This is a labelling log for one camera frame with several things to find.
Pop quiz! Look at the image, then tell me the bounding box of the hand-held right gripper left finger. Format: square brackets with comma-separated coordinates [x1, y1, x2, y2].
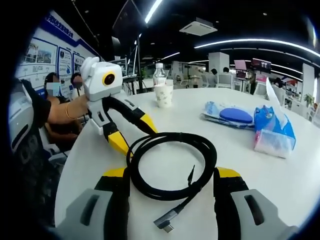
[49, 167, 131, 240]

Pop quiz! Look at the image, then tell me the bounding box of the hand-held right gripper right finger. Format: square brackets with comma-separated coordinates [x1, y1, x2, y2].
[213, 166, 300, 240]

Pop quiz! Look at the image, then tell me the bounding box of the white paper cup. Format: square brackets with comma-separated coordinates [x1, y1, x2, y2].
[153, 83, 174, 109]

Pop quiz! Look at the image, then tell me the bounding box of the clear plastic water bottle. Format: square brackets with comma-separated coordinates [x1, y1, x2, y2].
[152, 62, 167, 87]

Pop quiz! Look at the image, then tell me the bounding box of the black cable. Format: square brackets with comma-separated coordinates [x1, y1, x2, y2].
[126, 132, 218, 235]

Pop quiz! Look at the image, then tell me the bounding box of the blue wet wipes pack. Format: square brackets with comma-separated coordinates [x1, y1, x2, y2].
[200, 100, 256, 130]

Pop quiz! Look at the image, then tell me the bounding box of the blue tissue pack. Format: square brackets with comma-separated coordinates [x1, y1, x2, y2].
[253, 76, 297, 160]

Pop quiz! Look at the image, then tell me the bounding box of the white tabletop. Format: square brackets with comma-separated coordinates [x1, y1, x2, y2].
[53, 86, 320, 236]

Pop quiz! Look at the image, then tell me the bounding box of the person's left hand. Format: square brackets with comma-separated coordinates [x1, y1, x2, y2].
[67, 95, 90, 119]

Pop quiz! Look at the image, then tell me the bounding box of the black tripod stand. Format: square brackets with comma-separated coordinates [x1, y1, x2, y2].
[133, 32, 150, 93]

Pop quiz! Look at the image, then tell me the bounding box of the grey white chair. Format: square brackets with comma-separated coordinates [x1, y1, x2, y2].
[8, 79, 35, 153]

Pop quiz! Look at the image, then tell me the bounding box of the ceiling light strip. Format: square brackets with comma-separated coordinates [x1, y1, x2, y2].
[144, 0, 163, 25]
[194, 38, 320, 58]

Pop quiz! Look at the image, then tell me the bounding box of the row of white office chairs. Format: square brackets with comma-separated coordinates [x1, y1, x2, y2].
[174, 72, 320, 121]

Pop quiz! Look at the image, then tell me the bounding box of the ceiling air conditioner unit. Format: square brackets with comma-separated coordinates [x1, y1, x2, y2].
[179, 17, 218, 37]

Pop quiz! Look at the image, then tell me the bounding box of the potted green plant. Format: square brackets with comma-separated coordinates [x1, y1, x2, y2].
[303, 93, 315, 108]

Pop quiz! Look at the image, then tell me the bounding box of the blue white wall board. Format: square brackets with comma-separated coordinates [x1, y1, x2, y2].
[14, 9, 101, 96]

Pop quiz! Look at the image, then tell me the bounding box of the pink wall screen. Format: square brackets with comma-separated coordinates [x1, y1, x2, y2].
[234, 59, 247, 71]

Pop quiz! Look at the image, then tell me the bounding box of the dark wall screen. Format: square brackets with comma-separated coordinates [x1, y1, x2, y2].
[251, 58, 272, 71]

